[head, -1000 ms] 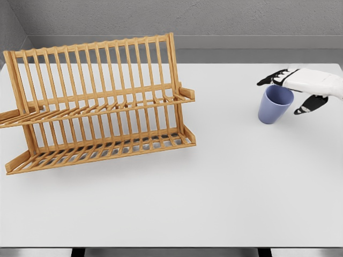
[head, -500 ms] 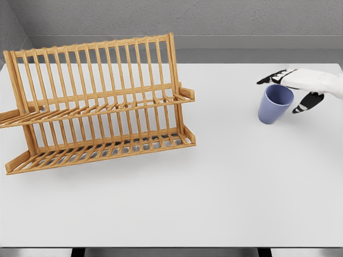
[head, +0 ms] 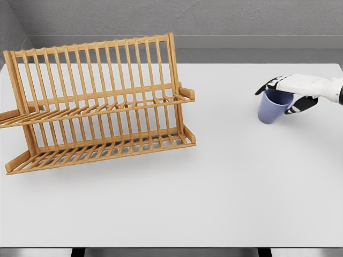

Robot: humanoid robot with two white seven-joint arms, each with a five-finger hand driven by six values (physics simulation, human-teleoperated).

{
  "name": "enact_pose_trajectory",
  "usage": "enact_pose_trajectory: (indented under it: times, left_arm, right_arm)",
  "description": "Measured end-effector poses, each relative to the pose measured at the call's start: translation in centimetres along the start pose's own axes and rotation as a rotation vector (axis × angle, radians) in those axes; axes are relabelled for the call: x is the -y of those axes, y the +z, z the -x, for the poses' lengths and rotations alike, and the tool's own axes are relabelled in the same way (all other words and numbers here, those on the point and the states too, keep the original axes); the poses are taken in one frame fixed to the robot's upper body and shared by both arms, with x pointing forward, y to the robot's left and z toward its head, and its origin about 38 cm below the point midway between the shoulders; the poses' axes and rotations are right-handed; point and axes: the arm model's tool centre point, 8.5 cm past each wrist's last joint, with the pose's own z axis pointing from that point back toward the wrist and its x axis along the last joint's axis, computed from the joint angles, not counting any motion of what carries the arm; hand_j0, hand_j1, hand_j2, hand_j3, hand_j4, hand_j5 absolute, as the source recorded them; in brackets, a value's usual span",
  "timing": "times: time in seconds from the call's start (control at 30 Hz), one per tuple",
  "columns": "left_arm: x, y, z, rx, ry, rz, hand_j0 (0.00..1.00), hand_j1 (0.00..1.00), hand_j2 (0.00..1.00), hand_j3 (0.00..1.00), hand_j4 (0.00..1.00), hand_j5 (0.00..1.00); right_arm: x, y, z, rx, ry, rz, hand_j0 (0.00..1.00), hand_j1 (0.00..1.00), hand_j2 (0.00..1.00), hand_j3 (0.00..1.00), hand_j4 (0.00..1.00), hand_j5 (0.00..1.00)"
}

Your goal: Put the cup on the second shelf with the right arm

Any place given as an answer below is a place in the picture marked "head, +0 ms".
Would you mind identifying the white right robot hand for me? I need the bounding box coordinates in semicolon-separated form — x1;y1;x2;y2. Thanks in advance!
254;74;324;116

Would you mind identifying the blue plastic cup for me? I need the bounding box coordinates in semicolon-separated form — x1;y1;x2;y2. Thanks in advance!
257;89;295;125

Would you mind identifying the wooden two-tier dish rack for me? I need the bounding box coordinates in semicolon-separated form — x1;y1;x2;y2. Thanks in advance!
0;32;197;176

